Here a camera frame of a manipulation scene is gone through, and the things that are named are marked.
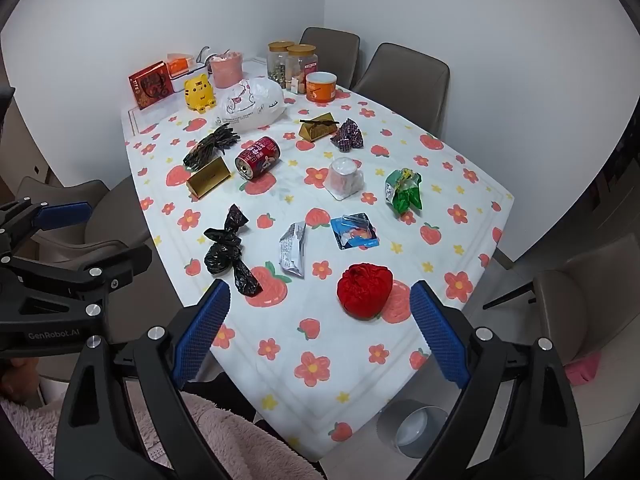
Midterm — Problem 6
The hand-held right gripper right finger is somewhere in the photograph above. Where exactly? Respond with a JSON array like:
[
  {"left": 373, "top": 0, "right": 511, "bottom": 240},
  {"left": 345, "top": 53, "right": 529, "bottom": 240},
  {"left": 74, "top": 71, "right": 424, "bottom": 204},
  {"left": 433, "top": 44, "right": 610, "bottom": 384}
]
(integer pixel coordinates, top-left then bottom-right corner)
[{"left": 409, "top": 280, "right": 586, "bottom": 480}]

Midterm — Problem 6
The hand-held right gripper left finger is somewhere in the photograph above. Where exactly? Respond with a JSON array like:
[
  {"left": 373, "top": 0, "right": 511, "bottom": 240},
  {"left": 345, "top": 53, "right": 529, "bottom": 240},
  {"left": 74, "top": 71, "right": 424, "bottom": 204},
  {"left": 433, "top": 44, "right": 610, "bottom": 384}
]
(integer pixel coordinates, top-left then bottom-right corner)
[{"left": 54, "top": 278, "right": 232, "bottom": 480}]

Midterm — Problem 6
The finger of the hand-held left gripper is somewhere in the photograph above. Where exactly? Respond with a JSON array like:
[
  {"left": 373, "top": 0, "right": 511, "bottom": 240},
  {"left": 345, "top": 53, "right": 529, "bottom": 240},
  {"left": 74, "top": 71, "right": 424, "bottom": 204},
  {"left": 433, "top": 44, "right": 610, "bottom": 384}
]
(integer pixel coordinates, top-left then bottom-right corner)
[
  {"left": 0, "top": 199, "right": 95, "bottom": 257},
  {"left": 0, "top": 244, "right": 153, "bottom": 317}
]

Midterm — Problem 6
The black plastic bag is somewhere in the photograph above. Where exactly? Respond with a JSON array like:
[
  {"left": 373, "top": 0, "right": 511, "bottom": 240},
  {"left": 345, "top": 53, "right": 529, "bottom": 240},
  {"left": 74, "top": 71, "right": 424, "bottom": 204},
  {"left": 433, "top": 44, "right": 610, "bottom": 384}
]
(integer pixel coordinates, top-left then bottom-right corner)
[{"left": 203, "top": 204, "right": 263, "bottom": 297}]

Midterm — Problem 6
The red bag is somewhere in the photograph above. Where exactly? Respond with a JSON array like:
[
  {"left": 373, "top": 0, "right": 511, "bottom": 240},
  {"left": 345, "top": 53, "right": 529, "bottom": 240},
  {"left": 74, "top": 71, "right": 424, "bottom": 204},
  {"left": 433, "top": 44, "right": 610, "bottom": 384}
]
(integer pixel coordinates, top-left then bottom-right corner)
[{"left": 336, "top": 262, "right": 392, "bottom": 318}]

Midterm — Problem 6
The grey trash bin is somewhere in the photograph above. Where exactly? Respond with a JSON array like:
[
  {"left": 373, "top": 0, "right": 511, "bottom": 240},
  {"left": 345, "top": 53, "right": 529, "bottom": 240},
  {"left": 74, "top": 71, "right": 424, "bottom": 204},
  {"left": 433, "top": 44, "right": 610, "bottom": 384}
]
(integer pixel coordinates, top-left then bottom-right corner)
[{"left": 376, "top": 400, "right": 451, "bottom": 460}]

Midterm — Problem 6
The silver snack wrapper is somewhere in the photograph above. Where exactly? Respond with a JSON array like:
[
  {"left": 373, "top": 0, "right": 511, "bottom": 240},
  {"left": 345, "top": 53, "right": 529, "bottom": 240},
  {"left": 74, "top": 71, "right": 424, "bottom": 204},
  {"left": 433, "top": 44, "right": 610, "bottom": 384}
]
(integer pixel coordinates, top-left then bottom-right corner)
[{"left": 276, "top": 221, "right": 307, "bottom": 278}]

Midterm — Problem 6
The plain gold box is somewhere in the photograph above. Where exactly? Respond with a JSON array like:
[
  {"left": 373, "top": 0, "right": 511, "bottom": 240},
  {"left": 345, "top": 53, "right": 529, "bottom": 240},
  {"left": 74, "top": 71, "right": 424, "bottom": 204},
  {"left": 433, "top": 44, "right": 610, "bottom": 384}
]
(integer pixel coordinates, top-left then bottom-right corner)
[{"left": 186, "top": 156, "right": 232, "bottom": 200}]

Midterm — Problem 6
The blue snack packet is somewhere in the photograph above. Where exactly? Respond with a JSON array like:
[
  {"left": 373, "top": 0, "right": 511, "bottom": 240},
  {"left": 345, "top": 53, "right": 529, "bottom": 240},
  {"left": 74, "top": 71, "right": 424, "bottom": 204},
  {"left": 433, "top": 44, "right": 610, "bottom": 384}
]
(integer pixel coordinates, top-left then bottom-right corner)
[{"left": 330, "top": 213, "right": 380, "bottom": 250}]

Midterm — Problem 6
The green wrapper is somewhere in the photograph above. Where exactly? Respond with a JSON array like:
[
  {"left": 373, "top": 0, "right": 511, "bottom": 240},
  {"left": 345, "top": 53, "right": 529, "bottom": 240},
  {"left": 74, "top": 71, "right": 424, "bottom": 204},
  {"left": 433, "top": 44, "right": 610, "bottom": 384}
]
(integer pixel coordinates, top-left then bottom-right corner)
[{"left": 384, "top": 167, "right": 423, "bottom": 213}]

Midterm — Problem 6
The red drink can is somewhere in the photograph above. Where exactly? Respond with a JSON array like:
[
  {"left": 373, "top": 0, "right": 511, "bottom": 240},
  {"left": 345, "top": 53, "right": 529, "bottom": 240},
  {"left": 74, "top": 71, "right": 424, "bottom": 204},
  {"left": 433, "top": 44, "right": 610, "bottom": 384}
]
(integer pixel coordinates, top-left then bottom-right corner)
[{"left": 235, "top": 136, "right": 281, "bottom": 181}]

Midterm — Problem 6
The white cup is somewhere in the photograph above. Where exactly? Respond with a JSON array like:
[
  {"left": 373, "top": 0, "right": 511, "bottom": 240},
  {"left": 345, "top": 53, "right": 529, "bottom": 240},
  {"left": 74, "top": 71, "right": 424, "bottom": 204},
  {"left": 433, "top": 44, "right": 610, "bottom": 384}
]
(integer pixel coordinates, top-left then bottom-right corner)
[{"left": 324, "top": 157, "right": 364, "bottom": 201}]

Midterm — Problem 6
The white plastic bag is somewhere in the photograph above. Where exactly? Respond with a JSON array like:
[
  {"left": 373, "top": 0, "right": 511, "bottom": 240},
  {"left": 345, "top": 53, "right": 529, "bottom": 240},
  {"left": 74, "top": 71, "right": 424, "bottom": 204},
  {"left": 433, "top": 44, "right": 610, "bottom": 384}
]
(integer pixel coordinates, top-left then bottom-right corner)
[{"left": 216, "top": 77, "right": 286, "bottom": 131}]

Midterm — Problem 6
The gold box with dark ribbon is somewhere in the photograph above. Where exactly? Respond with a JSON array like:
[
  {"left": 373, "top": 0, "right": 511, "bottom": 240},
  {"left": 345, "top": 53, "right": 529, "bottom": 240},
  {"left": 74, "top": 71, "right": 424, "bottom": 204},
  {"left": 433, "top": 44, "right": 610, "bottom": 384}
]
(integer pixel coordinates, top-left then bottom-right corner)
[{"left": 299, "top": 112, "right": 341, "bottom": 142}]

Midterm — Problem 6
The person's left forearm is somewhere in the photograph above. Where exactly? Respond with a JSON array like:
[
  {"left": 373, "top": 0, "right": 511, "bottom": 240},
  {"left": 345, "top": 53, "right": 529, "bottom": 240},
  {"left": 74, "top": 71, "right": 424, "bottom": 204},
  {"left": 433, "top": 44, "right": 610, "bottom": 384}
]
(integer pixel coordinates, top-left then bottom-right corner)
[{"left": 0, "top": 394, "right": 68, "bottom": 480}]

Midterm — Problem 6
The person's left hand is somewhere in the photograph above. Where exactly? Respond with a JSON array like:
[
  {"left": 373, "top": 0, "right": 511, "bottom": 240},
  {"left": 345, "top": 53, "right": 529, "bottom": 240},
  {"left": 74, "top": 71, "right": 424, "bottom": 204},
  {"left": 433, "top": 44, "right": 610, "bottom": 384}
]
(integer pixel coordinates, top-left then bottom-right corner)
[{"left": 0, "top": 357, "right": 41, "bottom": 402}]

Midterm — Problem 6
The pink slipper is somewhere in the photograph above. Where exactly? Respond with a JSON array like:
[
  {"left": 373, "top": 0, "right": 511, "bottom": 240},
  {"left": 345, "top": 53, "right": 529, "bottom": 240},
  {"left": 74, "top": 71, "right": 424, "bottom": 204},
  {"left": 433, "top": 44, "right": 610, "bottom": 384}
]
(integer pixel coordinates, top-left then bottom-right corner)
[{"left": 564, "top": 352, "right": 603, "bottom": 387}]

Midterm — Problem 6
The red gift box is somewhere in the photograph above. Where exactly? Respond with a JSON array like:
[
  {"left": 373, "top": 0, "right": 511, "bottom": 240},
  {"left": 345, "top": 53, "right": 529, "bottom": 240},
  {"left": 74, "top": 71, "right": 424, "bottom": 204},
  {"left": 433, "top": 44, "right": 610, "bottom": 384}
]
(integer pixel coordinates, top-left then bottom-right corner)
[{"left": 128, "top": 61, "right": 175, "bottom": 111}]

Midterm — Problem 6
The yellow tiger toy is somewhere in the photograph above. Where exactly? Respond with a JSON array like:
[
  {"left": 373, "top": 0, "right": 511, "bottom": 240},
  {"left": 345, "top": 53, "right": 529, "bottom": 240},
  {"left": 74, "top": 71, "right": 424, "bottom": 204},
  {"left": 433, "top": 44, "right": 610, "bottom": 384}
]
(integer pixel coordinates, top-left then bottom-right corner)
[{"left": 183, "top": 74, "right": 217, "bottom": 112}]

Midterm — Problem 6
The orange tissue packet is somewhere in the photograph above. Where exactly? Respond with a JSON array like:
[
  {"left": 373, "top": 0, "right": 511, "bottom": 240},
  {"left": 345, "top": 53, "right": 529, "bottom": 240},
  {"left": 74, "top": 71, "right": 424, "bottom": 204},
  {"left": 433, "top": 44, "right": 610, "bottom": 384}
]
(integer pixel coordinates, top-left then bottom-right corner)
[{"left": 167, "top": 52, "right": 195, "bottom": 77}]

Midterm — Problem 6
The white storage box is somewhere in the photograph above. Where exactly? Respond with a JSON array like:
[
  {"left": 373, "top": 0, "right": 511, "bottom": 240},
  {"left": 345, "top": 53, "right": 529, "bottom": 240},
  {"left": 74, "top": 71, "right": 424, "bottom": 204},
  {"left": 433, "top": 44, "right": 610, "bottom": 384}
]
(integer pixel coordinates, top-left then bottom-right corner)
[{"left": 170, "top": 61, "right": 212, "bottom": 82}]

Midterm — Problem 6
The pink bucket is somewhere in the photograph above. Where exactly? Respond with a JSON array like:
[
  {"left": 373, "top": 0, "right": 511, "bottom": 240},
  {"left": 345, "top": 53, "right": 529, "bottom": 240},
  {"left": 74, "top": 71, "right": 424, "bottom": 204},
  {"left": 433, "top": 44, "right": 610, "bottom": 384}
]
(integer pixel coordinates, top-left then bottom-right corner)
[{"left": 208, "top": 50, "right": 244, "bottom": 87}]

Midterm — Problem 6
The clear jar with dark contents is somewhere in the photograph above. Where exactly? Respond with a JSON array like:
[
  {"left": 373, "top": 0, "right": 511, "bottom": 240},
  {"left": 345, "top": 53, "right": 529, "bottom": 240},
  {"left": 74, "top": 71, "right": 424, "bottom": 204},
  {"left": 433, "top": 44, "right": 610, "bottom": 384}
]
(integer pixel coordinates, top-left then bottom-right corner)
[{"left": 266, "top": 41, "right": 296, "bottom": 83}]

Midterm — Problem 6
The clear jar with red label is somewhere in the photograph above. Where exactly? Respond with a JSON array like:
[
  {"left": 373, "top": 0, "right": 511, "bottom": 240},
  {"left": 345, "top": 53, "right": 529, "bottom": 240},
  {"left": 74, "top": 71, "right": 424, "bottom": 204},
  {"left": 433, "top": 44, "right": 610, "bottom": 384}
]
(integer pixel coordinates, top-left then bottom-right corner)
[{"left": 286, "top": 44, "right": 319, "bottom": 95}]

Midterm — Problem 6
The orange tin can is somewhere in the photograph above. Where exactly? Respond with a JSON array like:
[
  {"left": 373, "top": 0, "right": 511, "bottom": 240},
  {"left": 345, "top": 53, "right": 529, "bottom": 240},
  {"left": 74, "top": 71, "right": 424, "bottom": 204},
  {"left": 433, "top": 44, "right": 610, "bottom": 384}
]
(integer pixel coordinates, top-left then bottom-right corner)
[{"left": 305, "top": 71, "right": 338, "bottom": 102}]

